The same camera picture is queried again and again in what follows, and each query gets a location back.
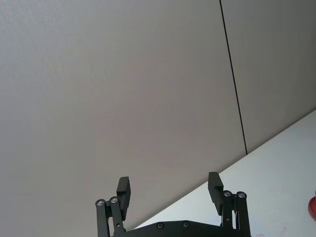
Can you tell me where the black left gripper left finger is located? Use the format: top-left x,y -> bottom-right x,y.
95,176 -> 132,237

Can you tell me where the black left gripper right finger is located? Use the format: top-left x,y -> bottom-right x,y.
208,171 -> 252,237

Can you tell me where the pink cup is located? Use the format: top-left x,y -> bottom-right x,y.
307,189 -> 316,222

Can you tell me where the pale grey panel wall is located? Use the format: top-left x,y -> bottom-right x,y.
0,0 -> 316,232

